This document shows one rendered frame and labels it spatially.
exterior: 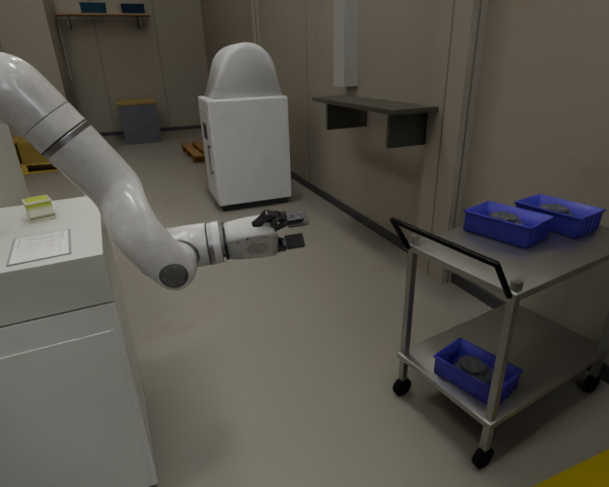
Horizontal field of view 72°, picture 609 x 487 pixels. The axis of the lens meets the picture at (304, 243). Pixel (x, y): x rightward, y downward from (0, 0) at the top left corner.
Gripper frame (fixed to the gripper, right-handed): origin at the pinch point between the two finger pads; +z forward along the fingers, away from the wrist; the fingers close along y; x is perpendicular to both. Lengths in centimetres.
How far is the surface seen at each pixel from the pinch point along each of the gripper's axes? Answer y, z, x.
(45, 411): -60, -73, -13
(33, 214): -47, -75, 46
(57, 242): -37, -62, 28
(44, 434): -66, -76, -19
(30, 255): -31, -67, 22
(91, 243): -36, -53, 25
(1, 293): -30, -72, 11
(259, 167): -274, 24, 228
